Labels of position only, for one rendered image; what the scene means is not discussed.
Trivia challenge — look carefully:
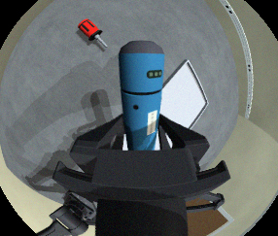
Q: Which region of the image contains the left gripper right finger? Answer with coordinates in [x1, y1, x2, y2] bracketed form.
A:
[157, 114, 210, 163]

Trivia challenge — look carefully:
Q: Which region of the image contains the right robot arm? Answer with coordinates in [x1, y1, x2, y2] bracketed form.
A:
[187, 192, 225, 213]

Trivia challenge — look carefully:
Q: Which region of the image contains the white shallow rectangular tray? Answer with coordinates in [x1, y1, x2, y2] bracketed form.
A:
[160, 59, 208, 129]

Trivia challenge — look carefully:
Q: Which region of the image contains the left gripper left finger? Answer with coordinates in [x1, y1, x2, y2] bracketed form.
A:
[73, 114, 124, 150]

